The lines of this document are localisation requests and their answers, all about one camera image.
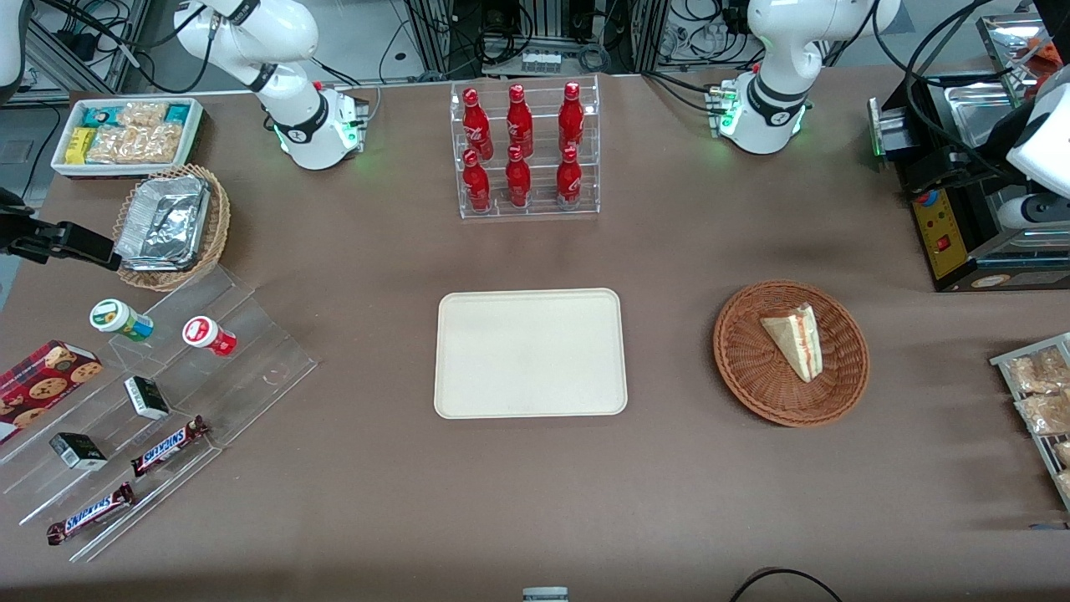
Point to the triangular wrapped sandwich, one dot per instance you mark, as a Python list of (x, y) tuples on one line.
[(796, 341)]

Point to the grey device edge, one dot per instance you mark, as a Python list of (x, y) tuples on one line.
[(545, 594)]

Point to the yellow snack pack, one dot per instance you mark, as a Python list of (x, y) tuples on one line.
[(80, 145)]

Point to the clear bag of snacks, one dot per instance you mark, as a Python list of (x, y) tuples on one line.
[(1045, 414), (1065, 485), (1036, 372), (1062, 453)]

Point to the brown wicker basket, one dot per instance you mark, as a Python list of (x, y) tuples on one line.
[(752, 368)]

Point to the aluminium foil tray stack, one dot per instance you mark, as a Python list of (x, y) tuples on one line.
[(163, 221)]

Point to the white plastic snack bin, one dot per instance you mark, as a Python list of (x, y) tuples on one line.
[(197, 125)]

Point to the green lid yogurt cup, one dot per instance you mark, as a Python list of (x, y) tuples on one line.
[(115, 318)]

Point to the stainless steel pan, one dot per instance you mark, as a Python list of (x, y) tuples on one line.
[(970, 113), (1003, 42)]

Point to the grey power strip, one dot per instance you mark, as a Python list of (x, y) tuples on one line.
[(541, 61)]

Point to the black machine with yellow panel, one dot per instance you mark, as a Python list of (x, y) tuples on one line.
[(940, 238)]

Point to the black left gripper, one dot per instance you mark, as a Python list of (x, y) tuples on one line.
[(980, 149)]

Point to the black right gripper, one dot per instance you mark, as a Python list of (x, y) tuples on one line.
[(32, 237)]

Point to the red plaid cookie box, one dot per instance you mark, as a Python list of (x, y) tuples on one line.
[(46, 385)]

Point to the red lid yogurt cup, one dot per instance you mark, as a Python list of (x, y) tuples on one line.
[(203, 333)]

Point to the light wicker basket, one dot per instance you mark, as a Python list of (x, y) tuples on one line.
[(216, 226)]

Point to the clear bag of crackers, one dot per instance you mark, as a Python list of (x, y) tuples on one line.
[(135, 144), (142, 114)]

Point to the red cola bottle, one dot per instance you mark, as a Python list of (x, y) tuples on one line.
[(571, 119), (519, 121), (476, 184), (569, 179), (476, 124), (518, 181)]

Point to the beige rectangular tray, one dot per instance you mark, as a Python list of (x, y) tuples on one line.
[(530, 353)]

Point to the clear acrylic bottle rack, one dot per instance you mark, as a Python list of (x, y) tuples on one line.
[(525, 211)]

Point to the teal snack pack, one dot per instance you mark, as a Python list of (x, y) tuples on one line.
[(177, 114), (102, 116)]

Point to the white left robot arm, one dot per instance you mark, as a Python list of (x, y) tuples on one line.
[(773, 96)]

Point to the small black box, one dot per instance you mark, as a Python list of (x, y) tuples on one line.
[(78, 451), (147, 398)]

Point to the Snickers chocolate bar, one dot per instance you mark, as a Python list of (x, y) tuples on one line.
[(167, 447), (90, 514)]

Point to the clear acrylic stepped display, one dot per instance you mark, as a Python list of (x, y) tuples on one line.
[(251, 368)]

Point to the aluminium frame rack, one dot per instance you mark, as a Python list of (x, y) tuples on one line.
[(493, 25)]

